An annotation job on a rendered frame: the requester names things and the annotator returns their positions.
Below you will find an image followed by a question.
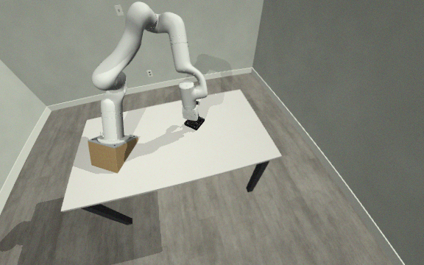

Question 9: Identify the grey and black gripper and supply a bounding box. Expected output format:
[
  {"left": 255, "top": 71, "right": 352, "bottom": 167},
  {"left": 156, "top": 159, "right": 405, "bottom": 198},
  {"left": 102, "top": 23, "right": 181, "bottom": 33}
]
[{"left": 183, "top": 106, "right": 200, "bottom": 126}]

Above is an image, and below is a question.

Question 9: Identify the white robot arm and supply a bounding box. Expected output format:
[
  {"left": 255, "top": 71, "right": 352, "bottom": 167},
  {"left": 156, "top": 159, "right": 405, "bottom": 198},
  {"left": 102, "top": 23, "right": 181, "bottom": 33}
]
[{"left": 92, "top": 1, "right": 208, "bottom": 144}]

